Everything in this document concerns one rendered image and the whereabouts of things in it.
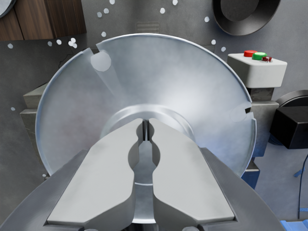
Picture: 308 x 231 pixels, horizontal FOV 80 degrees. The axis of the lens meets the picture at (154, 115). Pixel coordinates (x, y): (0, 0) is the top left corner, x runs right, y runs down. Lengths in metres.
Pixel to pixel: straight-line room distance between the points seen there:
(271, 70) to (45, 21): 0.63
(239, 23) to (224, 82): 0.84
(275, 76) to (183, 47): 0.27
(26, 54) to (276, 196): 1.94
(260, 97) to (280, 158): 1.14
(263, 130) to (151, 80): 0.33
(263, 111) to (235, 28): 0.64
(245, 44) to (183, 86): 0.90
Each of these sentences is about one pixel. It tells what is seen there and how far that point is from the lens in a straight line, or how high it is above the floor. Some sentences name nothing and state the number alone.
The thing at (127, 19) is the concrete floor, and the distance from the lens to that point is 1.00.
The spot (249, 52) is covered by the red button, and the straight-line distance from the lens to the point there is 0.50.
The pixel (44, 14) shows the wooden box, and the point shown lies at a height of 0.35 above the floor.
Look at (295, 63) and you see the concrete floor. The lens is 1.28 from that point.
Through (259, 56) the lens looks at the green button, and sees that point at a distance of 0.46.
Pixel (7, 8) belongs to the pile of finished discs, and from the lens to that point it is 0.74.
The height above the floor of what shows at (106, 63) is 0.78.
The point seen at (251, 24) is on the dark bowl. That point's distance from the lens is 1.07.
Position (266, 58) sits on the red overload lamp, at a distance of 0.45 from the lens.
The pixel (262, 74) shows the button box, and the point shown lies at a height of 0.63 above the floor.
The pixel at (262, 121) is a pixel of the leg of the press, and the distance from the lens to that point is 0.47.
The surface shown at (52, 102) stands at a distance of 0.26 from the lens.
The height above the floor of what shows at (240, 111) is 0.78.
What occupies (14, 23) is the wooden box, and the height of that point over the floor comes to 0.35.
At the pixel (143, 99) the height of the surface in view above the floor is 0.78.
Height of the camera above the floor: 0.99
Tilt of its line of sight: 63 degrees down
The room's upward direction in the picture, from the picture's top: 177 degrees clockwise
